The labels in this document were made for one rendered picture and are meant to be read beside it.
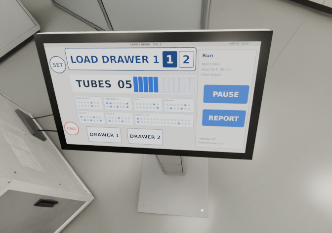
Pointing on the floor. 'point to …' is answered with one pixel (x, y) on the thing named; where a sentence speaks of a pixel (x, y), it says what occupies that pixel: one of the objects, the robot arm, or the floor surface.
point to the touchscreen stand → (174, 185)
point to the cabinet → (35, 176)
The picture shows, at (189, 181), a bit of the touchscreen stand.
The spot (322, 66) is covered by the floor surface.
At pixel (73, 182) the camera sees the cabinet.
